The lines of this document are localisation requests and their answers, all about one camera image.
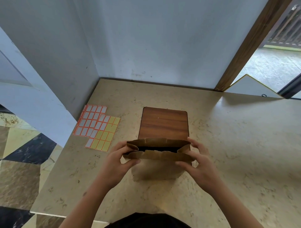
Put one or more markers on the person's right hand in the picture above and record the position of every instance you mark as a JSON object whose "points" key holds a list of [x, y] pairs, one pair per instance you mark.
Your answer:
{"points": [[204, 169]]}

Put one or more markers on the person's left hand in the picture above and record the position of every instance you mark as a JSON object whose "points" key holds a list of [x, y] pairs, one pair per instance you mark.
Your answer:
{"points": [[112, 164]]}

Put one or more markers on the person's right thumb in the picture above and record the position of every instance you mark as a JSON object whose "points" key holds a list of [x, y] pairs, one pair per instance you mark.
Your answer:
{"points": [[184, 164]]}

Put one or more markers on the person's left thumb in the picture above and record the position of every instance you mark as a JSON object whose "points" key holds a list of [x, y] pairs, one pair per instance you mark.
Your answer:
{"points": [[131, 162]]}

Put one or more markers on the brown paper bag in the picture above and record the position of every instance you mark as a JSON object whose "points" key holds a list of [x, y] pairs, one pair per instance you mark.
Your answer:
{"points": [[155, 169]]}

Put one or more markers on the person's right forearm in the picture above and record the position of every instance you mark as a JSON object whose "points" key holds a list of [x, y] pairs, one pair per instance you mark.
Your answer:
{"points": [[232, 206]]}

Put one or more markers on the person's left forearm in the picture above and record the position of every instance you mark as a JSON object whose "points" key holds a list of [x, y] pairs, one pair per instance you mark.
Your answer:
{"points": [[89, 204]]}

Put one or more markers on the yellow label sticker sheet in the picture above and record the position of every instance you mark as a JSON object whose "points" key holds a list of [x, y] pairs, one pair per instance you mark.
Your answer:
{"points": [[104, 138]]}

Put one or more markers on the brown wooden board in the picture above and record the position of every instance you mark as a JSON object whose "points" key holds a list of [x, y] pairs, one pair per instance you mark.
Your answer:
{"points": [[163, 123]]}

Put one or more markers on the red-bordered label sticker sheet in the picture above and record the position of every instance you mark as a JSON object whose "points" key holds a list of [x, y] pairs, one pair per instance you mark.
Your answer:
{"points": [[90, 121]]}

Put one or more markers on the person's black shirt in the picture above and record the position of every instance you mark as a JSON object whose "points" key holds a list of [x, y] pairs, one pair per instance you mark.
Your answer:
{"points": [[150, 222]]}

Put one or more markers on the white board with yellow edge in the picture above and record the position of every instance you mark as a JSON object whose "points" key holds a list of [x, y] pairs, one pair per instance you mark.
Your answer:
{"points": [[251, 88]]}

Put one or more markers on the dark balcony railing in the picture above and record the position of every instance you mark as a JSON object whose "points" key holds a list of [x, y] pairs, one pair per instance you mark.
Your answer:
{"points": [[285, 28]]}

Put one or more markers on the dark sliding door frame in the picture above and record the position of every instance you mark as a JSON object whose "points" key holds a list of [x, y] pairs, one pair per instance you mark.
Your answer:
{"points": [[291, 88]]}

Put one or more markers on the wooden door frame post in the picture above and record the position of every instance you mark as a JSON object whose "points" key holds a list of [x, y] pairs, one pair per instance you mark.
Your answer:
{"points": [[249, 44]]}

